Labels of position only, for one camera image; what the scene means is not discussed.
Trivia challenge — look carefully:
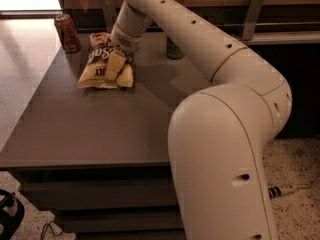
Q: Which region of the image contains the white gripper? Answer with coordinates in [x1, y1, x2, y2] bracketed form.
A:
[105, 24, 141, 81]

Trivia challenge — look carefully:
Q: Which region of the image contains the brown Late July chip bag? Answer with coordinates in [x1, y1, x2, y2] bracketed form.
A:
[77, 32, 134, 89]

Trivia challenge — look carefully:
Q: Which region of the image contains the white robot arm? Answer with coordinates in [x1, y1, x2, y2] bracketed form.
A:
[111, 0, 292, 240]

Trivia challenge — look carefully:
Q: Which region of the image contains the red soda can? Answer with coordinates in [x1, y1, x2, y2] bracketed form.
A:
[54, 14, 81, 53]

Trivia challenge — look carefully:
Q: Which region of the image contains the green soda can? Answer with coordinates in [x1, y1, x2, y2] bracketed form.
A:
[166, 38, 183, 59]

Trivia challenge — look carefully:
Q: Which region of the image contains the grey drawer cabinet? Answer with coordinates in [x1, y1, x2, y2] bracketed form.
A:
[0, 33, 209, 240]

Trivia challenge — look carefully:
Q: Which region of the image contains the black chair base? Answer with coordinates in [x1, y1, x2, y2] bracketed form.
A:
[0, 189, 25, 240]

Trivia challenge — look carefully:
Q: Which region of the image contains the white power strip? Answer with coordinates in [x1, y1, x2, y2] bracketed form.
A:
[268, 184, 297, 199]

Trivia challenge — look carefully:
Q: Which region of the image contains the horizontal metal rail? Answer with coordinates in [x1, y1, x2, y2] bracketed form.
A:
[77, 22, 320, 33]

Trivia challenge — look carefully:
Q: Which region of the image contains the left metal wall bracket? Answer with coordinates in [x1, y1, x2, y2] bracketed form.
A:
[100, 0, 117, 32]

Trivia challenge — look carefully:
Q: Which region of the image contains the metal wall bracket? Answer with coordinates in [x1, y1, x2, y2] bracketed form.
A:
[241, 0, 264, 41]
[100, 0, 117, 32]

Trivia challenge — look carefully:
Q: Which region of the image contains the right metal wall bracket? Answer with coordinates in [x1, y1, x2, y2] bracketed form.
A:
[241, 0, 264, 41]

